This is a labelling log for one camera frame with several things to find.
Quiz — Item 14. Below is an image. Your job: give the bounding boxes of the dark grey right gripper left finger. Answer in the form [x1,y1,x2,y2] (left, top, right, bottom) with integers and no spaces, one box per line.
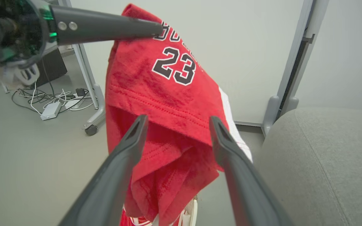
[58,114,149,226]

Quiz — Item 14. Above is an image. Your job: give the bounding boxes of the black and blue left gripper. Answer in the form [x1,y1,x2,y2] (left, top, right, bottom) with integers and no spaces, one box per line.
[0,0,164,68]

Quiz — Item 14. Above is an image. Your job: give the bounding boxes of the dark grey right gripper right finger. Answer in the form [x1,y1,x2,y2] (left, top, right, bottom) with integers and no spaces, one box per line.
[209,116,294,226]

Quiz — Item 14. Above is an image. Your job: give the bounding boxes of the red shorts white stripes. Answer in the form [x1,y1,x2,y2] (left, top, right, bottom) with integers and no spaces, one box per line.
[120,207,188,226]

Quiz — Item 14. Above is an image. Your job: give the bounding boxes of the red jersey number 23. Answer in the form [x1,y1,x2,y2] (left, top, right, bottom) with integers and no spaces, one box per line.
[105,4,253,226]

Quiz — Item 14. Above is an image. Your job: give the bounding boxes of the white laundry basket brown rim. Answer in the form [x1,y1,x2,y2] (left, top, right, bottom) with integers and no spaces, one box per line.
[181,195,198,226]

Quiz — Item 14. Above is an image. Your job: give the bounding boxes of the grey partition leg with caster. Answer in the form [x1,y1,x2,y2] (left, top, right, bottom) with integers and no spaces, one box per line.
[58,0,106,136]

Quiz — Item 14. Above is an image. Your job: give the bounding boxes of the black box on floor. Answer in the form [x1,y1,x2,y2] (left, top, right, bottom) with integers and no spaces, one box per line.
[32,47,68,88]

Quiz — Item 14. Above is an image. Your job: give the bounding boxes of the grey fabric sofa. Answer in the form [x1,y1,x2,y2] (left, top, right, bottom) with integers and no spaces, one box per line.
[253,107,362,226]

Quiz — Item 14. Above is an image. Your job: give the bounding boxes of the white power strip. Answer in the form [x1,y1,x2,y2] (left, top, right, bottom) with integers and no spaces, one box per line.
[64,98,81,110]

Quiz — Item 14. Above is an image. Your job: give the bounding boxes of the white power adapter brick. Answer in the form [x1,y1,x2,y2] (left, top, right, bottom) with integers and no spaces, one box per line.
[40,101,62,121]

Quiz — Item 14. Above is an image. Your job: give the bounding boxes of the grey partition post beside sofa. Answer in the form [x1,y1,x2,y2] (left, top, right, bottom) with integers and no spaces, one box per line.
[262,0,330,136]

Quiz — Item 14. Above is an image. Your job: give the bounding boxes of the cables and power adapters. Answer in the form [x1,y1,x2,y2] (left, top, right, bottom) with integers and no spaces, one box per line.
[30,81,94,115]

